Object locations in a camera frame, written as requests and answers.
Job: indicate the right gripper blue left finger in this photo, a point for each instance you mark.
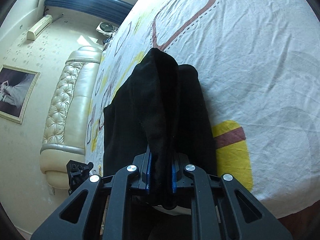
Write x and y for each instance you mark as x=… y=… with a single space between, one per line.
x=148 y=173

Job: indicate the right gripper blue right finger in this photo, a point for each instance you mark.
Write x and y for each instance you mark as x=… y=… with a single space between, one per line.
x=174 y=177

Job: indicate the black pants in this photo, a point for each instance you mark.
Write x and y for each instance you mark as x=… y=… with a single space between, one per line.
x=160 y=108

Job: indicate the cream tufted leather headboard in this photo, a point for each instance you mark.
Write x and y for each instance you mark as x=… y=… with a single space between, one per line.
x=66 y=123

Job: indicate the framed black white picture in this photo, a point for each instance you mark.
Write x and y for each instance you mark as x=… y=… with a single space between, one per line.
x=16 y=87

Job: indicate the white patterned bed sheet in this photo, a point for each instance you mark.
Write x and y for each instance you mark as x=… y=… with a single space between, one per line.
x=258 y=66

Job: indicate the dark blue curtain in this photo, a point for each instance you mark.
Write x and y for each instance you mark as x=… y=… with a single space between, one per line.
x=111 y=10

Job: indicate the white wall air conditioner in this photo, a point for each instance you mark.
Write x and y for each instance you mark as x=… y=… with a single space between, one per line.
x=34 y=32

